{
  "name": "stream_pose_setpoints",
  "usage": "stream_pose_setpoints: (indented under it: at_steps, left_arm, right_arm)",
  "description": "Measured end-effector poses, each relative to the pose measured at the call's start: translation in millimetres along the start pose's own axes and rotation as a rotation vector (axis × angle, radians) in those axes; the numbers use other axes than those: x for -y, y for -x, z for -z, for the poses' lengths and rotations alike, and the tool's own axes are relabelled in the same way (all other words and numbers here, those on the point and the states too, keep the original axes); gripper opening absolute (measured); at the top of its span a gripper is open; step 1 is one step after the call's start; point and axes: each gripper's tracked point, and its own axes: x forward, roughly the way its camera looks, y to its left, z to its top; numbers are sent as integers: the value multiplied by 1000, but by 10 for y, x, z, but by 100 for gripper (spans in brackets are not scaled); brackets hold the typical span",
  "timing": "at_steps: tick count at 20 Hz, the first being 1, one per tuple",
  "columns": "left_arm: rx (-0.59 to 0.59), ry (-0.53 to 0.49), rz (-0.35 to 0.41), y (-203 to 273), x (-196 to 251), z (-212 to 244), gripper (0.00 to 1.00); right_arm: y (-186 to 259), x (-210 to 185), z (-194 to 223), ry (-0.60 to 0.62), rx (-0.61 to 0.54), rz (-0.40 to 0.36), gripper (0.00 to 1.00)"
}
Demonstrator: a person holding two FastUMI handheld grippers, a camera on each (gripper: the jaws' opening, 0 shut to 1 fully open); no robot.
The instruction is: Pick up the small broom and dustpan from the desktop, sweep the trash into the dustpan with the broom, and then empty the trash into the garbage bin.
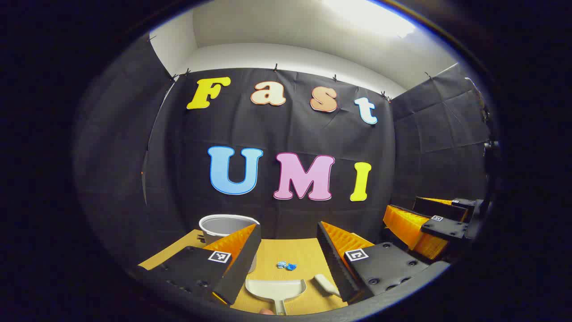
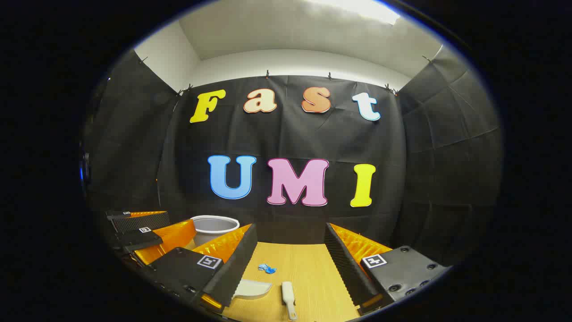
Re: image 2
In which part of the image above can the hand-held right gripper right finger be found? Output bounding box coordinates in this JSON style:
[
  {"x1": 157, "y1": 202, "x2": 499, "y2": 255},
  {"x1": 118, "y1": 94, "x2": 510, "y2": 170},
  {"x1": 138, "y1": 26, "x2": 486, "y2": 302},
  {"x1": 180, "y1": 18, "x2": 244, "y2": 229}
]
[{"x1": 324, "y1": 222, "x2": 450, "y2": 316}]

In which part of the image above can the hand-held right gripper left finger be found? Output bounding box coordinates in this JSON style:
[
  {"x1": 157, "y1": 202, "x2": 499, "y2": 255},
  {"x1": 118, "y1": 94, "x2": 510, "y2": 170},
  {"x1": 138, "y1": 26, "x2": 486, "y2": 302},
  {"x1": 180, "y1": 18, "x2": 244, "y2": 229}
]
[{"x1": 147, "y1": 223, "x2": 259, "y2": 314}]

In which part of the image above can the grey dustpan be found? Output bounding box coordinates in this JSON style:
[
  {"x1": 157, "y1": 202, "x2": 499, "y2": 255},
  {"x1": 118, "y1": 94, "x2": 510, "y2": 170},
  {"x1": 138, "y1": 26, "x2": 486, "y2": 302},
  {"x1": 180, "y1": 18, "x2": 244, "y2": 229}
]
[{"x1": 232, "y1": 279, "x2": 273, "y2": 301}]

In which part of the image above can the white ribbed garbage bin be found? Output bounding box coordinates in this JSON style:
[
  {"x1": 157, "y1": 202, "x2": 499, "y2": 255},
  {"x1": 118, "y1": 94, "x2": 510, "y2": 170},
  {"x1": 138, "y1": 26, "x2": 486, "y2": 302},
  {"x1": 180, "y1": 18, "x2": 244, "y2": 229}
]
[{"x1": 190, "y1": 215, "x2": 241, "y2": 247}]

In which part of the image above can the small grey broom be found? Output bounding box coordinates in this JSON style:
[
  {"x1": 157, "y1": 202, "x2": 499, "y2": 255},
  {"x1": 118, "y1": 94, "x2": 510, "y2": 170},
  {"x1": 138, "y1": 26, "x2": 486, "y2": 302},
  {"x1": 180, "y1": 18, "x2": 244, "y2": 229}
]
[{"x1": 281, "y1": 281, "x2": 298, "y2": 321}]

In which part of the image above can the wooden desktop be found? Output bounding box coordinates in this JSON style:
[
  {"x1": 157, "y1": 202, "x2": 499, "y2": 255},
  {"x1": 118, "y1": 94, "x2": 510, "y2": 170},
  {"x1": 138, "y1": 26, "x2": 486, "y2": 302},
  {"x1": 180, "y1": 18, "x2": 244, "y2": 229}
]
[{"x1": 185, "y1": 239, "x2": 362, "y2": 322}]

